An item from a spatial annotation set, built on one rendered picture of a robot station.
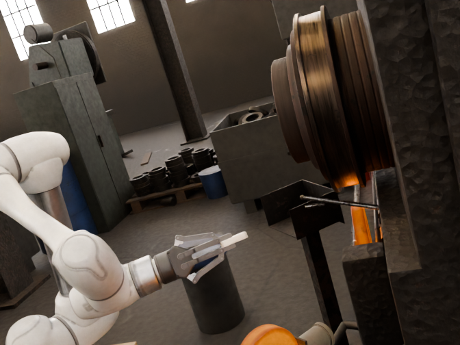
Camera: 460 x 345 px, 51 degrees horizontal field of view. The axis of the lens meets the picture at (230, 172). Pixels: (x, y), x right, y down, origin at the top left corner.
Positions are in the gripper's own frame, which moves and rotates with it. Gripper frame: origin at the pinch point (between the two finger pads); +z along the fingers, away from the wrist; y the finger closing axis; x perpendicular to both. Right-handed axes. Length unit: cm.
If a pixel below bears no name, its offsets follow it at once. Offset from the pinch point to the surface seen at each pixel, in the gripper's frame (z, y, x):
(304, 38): 30, -37, 19
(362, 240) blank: 31.8, 13.4, -1.3
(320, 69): 28.7, -28.9, 22.9
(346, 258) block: 20.7, 12.2, 14.8
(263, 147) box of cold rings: 75, -33, -247
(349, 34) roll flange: 39, -34, 21
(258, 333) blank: -5.0, 16.2, 25.9
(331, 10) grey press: 155, -109, -214
